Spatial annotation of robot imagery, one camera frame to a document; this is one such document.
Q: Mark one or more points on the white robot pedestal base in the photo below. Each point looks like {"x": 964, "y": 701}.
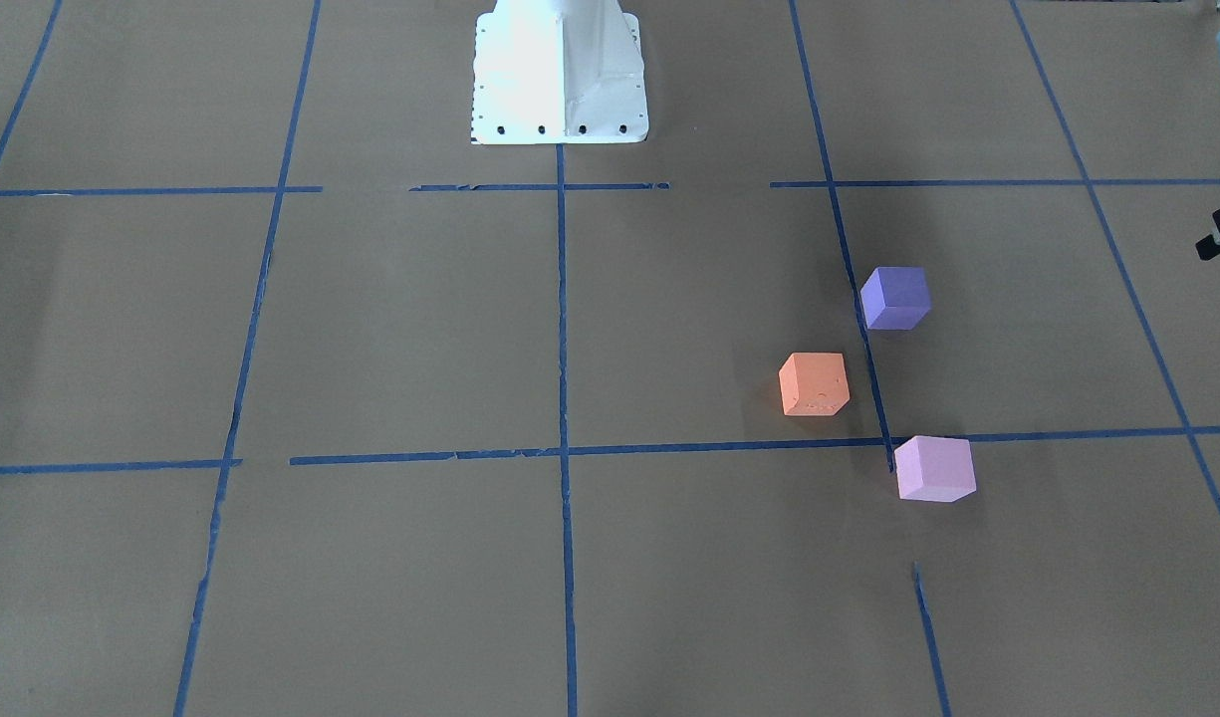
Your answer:
{"x": 558, "y": 72}

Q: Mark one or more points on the dark purple foam cube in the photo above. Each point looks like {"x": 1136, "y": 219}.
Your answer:
{"x": 895, "y": 298}

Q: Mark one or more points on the orange foam cube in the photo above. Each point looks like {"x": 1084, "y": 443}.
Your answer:
{"x": 814, "y": 384}

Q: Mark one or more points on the light pink foam cube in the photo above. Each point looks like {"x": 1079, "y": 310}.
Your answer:
{"x": 931, "y": 468}

